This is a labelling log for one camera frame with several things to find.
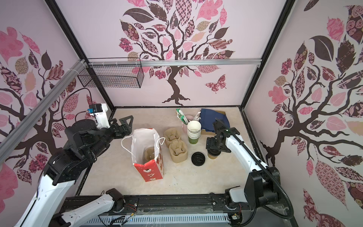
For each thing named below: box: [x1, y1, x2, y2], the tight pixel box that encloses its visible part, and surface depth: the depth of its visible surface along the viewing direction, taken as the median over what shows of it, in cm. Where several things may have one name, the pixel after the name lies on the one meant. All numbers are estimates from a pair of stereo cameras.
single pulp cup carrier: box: [143, 146, 155, 165], surface depth 92 cm
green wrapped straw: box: [175, 108, 189, 126], surface depth 94 cm
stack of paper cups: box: [187, 120, 202, 145], surface depth 89 cm
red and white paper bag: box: [121, 128, 150, 183], surface depth 74 cm
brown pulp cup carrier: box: [163, 127, 188, 164], surface depth 87 cm
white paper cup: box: [207, 149, 222, 160], surface depth 85 cm
